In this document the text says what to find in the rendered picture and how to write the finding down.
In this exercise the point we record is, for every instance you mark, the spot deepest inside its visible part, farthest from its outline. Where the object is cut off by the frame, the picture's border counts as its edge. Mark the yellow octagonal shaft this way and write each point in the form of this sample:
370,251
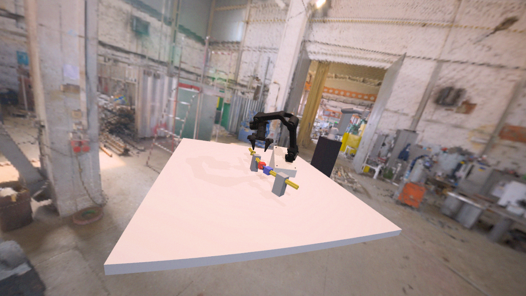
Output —
255,160

